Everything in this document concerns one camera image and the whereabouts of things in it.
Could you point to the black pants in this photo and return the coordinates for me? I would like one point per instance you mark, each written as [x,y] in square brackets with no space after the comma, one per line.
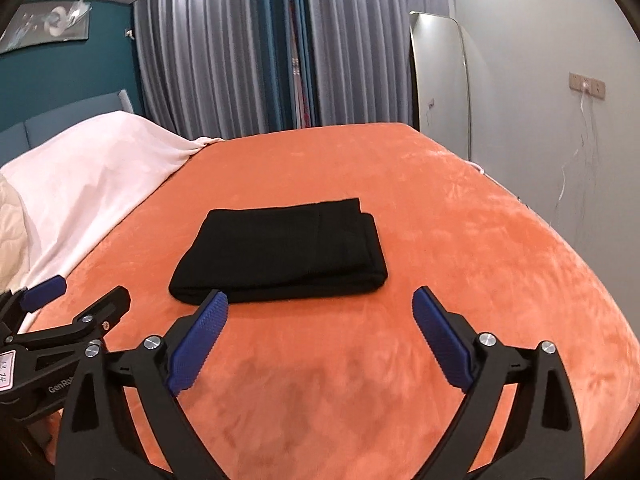
[285,255]

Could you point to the teal curtain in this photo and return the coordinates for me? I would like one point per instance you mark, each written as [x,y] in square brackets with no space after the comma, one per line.
[305,35]

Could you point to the wall socket panel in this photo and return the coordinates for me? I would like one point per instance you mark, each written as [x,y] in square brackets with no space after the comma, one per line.
[587,85]

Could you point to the beige quilted cushion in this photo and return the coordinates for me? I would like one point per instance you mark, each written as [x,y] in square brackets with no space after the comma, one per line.
[15,230]

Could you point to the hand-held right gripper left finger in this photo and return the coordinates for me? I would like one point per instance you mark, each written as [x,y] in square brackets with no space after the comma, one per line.
[197,345]

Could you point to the standing mirror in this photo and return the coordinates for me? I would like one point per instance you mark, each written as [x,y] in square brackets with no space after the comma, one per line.
[440,80]

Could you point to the orange fleece blanket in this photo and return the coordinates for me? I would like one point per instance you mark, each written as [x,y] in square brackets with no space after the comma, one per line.
[360,385]

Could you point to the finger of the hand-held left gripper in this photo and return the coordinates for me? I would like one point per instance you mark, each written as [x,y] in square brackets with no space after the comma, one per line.
[45,292]
[100,310]

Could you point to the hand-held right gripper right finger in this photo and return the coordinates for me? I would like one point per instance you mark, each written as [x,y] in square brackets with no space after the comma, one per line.
[445,340]

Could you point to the grey curtain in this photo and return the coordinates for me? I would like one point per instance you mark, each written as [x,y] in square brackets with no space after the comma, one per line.
[375,45]
[210,50]

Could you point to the wall poster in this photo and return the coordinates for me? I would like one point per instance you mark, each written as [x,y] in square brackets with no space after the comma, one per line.
[45,25]

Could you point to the blue upholstered headboard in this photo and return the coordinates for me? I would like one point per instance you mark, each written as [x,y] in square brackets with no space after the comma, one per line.
[65,115]

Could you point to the white blanket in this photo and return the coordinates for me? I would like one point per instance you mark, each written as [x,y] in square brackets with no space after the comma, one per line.
[100,170]

